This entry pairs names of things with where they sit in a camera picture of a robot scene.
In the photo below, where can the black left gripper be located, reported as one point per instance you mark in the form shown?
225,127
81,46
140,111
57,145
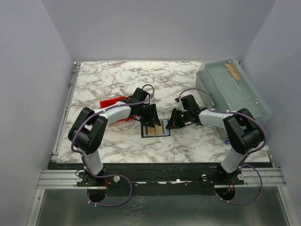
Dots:
153,117

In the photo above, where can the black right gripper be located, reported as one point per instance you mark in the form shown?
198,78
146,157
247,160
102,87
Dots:
174,122

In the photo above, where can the yellow credit card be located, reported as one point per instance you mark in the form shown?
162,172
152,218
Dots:
148,131

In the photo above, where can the black leather card holder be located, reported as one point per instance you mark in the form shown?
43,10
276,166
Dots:
163,122

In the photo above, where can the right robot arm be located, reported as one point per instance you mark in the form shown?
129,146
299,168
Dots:
243,131

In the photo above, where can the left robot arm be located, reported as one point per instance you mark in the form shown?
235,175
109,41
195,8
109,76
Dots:
88,130

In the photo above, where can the green plastic storage box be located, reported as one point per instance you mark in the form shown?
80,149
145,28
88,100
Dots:
227,93

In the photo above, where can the orange tool inside box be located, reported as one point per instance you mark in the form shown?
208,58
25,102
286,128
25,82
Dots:
234,74

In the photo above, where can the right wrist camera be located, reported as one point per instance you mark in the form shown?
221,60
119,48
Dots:
179,104

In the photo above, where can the aluminium rail frame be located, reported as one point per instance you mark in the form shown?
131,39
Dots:
59,202

